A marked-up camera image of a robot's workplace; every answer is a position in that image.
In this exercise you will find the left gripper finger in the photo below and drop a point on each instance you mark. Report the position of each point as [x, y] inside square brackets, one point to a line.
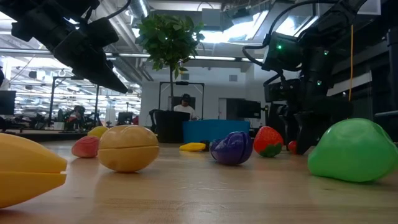
[102, 77]

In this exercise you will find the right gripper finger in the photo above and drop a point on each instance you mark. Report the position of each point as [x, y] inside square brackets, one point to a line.
[308, 133]
[287, 124]

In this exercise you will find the red toy raspberry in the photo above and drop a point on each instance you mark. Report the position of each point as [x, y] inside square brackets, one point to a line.
[292, 147]

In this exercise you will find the red toy strawberry green leaves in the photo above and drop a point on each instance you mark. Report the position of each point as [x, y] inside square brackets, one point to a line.
[267, 138]

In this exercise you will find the yellow toy lemon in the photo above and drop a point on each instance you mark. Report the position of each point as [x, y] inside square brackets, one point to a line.
[98, 131]

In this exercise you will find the purple toy eggplant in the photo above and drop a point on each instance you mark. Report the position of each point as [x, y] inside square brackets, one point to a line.
[231, 149]

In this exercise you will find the blue plastic tupperware container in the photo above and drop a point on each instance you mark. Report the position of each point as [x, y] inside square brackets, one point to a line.
[214, 130]

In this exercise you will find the small yellow toy pepper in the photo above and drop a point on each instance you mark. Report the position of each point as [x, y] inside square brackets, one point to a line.
[192, 147]

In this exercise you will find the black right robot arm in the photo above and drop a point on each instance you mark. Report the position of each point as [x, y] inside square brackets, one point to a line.
[314, 62]

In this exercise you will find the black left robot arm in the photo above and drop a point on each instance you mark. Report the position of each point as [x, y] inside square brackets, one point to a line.
[31, 12]

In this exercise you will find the person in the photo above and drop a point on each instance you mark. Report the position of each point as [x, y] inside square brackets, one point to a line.
[77, 113]
[185, 109]

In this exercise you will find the large black screen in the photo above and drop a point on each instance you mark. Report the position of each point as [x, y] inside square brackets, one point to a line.
[245, 109]

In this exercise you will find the small black monitor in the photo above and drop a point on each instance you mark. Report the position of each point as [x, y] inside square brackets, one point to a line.
[125, 118]

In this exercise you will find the pink toy peach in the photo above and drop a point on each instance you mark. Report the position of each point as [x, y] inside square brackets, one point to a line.
[85, 147]

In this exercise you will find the tan toy potato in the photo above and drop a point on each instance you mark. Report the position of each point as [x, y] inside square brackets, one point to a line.
[129, 149]

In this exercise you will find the green plant in black pot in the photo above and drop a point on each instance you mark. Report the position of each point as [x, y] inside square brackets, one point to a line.
[171, 126]

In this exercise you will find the black computer monitor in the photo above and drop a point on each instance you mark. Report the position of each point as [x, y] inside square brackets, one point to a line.
[7, 102]

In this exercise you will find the dark workbench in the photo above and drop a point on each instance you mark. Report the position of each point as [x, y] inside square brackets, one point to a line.
[37, 136]

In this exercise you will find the long ceiling light bar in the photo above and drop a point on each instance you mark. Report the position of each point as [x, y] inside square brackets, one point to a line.
[217, 58]

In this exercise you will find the yellow toy banana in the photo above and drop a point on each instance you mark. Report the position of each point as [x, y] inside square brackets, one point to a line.
[28, 168]

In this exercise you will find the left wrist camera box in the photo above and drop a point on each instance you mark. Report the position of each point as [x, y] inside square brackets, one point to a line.
[104, 32]

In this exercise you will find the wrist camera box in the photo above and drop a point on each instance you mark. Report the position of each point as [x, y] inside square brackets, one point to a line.
[281, 91]
[104, 32]

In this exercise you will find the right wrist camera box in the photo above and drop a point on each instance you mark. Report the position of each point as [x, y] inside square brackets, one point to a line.
[281, 91]

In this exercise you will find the silver ventilation duct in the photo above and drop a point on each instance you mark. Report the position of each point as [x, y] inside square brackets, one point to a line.
[138, 7]

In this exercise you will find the black rig frame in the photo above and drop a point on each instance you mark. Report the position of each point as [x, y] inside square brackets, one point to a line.
[182, 83]

